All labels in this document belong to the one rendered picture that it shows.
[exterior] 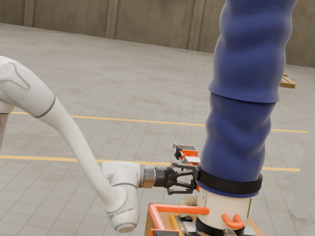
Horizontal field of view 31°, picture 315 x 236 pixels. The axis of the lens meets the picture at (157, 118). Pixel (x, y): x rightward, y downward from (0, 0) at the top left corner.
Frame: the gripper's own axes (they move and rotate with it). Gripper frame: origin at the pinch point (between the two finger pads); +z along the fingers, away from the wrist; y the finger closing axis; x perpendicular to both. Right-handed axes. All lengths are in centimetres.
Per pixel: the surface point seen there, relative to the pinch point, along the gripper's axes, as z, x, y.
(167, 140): 106, -483, 119
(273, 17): 0, 38, -66
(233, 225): -2.0, 41.5, 0.1
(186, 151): -0.1, -29.9, -2.5
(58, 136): -33, -463, 119
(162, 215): -16.2, 6.1, 12.9
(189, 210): -13.8, 30.9, 0.0
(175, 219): -13.0, 13.5, 11.2
